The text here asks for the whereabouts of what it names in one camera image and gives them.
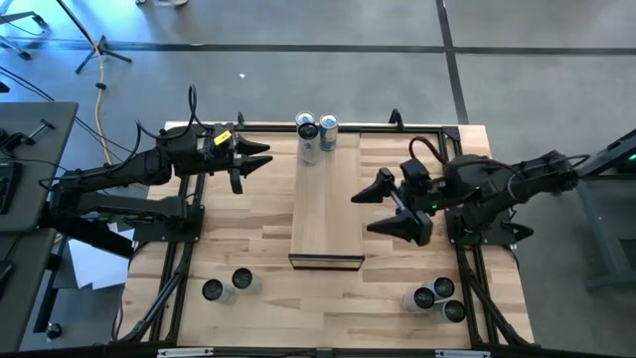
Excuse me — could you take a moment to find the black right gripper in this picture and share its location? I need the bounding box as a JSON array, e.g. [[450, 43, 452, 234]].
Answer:
[[350, 167, 448, 248]]

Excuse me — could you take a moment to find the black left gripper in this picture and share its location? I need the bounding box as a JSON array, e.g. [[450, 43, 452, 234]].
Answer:
[[198, 126, 274, 195]]

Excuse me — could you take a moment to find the white Celsius can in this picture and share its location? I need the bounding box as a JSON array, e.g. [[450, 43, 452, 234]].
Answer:
[[231, 267, 263, 294], [400, 286, 436, 314], [421, 276, 456, 302], [296, 121, 322, 167], [201, 277, 239, 305], [432, 299, 467, 324]]

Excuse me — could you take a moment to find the black tripod stand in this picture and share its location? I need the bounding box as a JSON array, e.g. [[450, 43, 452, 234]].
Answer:
[[54, 0, 134, 76]]

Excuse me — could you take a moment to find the black desk beam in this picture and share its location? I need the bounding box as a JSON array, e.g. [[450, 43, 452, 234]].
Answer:
[[37, 200, 136, 260]]

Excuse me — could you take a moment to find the grey metal cart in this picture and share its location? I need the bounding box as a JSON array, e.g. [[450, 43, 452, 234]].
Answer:
[[546, 127, 636, 290]]

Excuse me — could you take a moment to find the black desk tool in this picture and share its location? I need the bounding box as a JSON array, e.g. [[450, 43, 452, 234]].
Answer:
[[0, 117, 57, 153]]

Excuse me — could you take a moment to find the black keyboard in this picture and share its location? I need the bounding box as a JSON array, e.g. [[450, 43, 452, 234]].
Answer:
[[0, 161, 22, 216]]

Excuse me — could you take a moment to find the grey metal stand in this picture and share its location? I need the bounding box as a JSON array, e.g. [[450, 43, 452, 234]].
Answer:
[[0, 9, 50, 62]]

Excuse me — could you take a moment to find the dark grey desk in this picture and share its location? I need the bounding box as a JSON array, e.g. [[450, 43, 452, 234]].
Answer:
[[0, 227, 57, 355]]

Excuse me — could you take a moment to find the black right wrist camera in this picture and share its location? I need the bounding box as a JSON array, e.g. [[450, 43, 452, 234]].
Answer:
[[399, 158, 432, 189]]

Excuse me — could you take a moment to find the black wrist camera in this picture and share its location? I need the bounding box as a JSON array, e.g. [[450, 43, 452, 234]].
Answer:
[[399, 158, 432, 189], [203, 126, 235, 150]]

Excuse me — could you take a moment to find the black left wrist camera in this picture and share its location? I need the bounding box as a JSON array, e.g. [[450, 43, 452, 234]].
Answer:
[[203, 126, 235, 150]]

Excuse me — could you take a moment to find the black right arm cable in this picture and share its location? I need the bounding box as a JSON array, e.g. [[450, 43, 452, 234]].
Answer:
[[407, 135, 448, 165]]

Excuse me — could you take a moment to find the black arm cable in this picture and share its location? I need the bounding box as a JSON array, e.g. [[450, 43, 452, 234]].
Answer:
[[407, 135, 448, 165], [134, 84, 201, 143]]

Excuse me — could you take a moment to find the wooden shelf with black frame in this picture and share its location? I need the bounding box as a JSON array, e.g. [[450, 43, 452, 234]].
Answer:
[[287, 131, 367, 273]]

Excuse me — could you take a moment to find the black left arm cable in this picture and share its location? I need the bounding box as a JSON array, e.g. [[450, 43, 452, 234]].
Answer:
[[134, 84, 201, 143]]

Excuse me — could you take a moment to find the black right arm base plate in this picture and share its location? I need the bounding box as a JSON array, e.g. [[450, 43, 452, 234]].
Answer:
[[444, 208, 521, 246]]

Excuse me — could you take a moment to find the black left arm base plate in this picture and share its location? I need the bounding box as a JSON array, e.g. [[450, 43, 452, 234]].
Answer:
[[131, 206, 205, 244]]

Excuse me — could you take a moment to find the silver edge bracket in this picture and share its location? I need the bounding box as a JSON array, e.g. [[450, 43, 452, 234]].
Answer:
[[156, 347, 215, 358], [434, 349, 492, 358]]

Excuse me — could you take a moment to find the yellow floor cable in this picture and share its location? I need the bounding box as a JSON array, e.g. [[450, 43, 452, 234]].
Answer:
[[93, 49, 111, 150]]

